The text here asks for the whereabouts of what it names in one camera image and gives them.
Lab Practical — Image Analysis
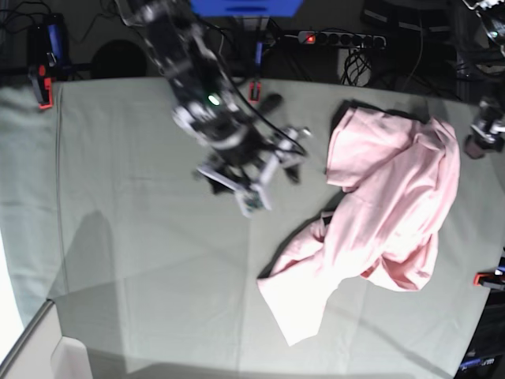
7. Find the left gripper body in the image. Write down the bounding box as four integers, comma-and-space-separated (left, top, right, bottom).
470, 115, 504, 152

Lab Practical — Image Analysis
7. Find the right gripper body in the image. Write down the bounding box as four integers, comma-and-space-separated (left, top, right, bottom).
196, 126, 312, 218

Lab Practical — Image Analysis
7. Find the pink t-shirt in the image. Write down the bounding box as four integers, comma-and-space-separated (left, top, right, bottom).
257, 106, 460, 345

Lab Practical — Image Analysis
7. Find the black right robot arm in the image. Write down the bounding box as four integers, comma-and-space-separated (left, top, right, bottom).
122, 1, 307, 217

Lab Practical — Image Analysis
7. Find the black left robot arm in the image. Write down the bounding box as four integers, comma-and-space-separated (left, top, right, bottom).
456, 1, 504, 159

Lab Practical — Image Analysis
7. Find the orange clamp centre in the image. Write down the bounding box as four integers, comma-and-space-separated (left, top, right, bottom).
249, 80, 261, 103

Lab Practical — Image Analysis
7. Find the orange clamp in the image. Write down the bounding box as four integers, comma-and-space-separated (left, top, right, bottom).
249, 80, 261, 103
473, 271, 505, 291
28, 65, 53, 110

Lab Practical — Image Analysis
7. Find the green table cloth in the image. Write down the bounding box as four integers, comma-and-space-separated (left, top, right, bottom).
1, 78, 504, 378

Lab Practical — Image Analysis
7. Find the black power strip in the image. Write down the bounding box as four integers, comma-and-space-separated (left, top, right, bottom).
297, 31, 387, 50

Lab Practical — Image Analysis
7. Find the orange clamp right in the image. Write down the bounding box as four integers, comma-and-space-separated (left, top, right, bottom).
473, 271, 505, 291

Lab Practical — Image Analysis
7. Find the blue box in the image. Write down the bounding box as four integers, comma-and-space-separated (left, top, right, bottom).
190, 0, 303, 17

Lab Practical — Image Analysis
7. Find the black round stool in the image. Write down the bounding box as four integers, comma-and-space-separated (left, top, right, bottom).
90, 39, 148, 79

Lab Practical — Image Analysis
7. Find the orange clamp left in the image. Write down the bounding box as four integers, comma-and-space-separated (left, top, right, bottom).
28, 65, 53, 110

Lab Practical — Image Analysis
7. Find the white bin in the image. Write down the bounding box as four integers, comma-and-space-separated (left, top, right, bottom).
1, 300, 93, 379

